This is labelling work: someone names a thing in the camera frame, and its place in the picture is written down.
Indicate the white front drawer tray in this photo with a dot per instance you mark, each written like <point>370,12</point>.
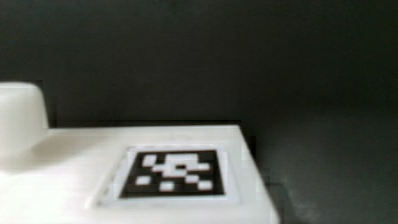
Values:
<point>138,175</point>

